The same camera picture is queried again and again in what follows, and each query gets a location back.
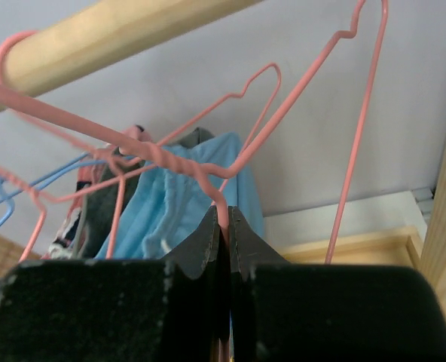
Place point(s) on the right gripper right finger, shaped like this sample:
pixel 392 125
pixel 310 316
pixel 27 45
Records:
pixel 281 311

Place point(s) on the grey shorts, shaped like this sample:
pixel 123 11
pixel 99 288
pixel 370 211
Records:
pixel 101 203

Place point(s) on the wooden clothes rack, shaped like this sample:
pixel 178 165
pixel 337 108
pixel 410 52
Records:
pixel 227 66

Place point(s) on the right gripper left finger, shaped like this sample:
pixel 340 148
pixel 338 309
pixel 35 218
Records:
pixel 116 310

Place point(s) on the light blue shorts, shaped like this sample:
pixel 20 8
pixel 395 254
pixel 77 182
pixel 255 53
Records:
pixel 167 207

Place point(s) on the pink shark-print shorts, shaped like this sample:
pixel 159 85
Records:
pixel 71 234

